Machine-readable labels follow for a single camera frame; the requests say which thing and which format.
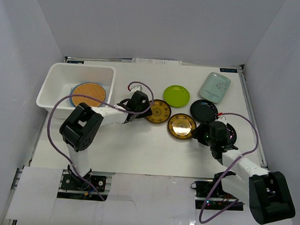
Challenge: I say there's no woven bamboo round tray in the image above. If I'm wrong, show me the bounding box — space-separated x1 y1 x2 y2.
71 81 107 109

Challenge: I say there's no blue round plate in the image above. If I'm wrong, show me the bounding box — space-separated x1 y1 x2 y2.
68 80 108 108

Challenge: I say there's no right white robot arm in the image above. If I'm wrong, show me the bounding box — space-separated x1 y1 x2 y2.
191 121 296 225

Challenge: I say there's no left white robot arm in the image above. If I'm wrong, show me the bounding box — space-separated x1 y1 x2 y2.
59 90 152 189

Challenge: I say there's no white plastic bin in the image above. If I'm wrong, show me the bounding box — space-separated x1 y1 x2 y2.
36 63 116 112

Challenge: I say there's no yellow patterned plate dark rim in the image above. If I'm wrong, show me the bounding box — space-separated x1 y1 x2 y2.
145 99 171 125

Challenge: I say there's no black round plate lower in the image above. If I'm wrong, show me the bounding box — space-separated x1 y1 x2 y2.
226 123 237 145

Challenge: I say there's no black round plate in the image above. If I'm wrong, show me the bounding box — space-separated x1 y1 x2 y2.
190 99 218 123
226 123 237 145

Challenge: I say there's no black round plate upper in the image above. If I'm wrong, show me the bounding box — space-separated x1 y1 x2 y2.
190 99 218 123

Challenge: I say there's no gold centre plate dark rim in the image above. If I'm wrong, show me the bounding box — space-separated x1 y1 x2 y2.
167 113 197 140

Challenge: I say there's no lime green round plate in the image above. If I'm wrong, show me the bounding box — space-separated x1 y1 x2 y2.
163 85 190 108

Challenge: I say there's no pale green rectangular dish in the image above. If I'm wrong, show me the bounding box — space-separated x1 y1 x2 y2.
199 72 231 104

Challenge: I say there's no dark label sticker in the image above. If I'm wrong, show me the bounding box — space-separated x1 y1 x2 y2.
219 68 237 73

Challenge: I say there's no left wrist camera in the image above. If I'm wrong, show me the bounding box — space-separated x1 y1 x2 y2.
127 84 142 93

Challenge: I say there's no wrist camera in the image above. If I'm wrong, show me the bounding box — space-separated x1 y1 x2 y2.
216 112 227 125
127 84 142 93

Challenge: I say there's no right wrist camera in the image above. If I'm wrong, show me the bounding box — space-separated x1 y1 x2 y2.
216 112 227 125

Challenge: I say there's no aluminium frame rail right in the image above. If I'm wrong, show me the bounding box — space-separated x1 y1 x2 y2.
237 64 268 170

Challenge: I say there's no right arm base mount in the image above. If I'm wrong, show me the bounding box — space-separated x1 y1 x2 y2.
190 179 237 211

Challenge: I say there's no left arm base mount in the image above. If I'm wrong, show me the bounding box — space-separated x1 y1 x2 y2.
57 171 112 202

